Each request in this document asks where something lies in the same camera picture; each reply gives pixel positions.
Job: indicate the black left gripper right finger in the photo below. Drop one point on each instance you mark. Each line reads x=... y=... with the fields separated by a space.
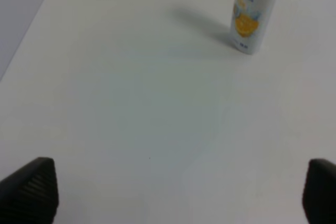
x=318 y=199

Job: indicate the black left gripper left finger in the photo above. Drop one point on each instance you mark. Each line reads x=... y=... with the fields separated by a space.
x=30 y=194

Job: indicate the white shampoo bottle orange label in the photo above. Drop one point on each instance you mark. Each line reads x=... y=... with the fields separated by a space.
x=249 y=21

